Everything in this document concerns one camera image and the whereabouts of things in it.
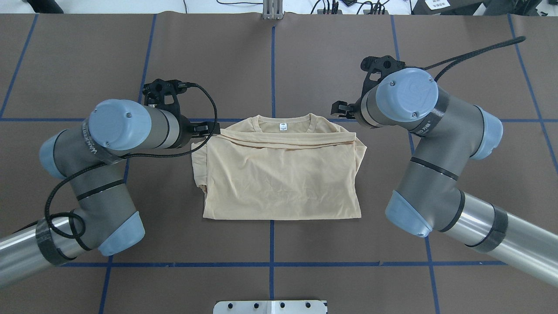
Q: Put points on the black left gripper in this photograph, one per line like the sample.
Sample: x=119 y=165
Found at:
x=185 y=127

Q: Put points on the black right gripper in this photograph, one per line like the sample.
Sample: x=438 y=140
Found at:
x=354 y=110

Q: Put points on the beige long-sleeve printed shirt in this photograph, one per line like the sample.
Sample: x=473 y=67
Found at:
x=281 y=169

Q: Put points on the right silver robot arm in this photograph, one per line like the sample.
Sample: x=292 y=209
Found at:
x=452 y=132

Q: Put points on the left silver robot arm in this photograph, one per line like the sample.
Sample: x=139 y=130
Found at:
x=91 y=207

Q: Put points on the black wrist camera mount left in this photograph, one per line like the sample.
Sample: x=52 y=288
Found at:
x=162 y=94

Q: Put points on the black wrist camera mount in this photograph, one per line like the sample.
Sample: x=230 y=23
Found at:
x=377 y=69
x=162 y=94

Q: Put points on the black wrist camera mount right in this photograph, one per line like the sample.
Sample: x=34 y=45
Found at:
x=377 y=69

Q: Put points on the aluminium frame post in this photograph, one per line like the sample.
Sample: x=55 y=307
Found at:
x=272 y=9

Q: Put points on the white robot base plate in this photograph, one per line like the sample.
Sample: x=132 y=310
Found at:
x=271 y=307

